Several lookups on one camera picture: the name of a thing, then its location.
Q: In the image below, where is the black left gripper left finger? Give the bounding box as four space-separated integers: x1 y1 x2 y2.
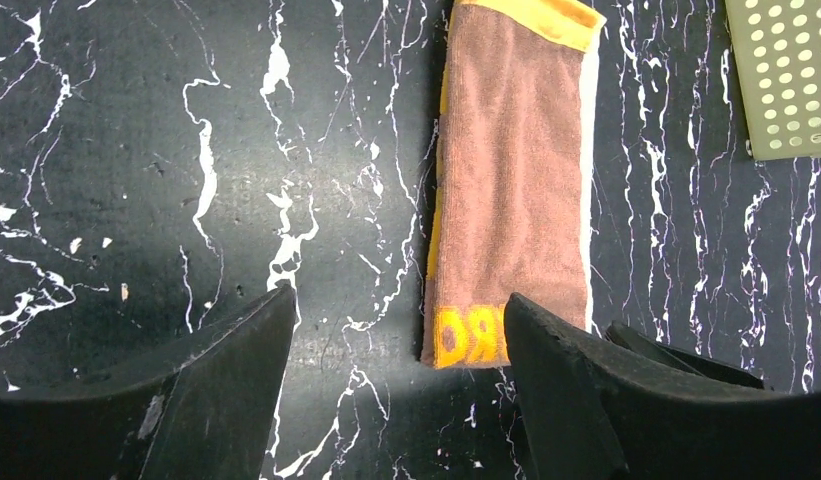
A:
0 285 296 479

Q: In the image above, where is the yellow brown bear towel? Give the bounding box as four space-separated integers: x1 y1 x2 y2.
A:
420 1 605 369

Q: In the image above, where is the green perforated plastic basket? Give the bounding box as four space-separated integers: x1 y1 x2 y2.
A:
725 0 821 161

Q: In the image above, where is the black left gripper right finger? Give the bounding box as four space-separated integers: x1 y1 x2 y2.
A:
504 293 821 479

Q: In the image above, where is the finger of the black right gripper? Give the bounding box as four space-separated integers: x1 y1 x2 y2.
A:
605 322 765 390

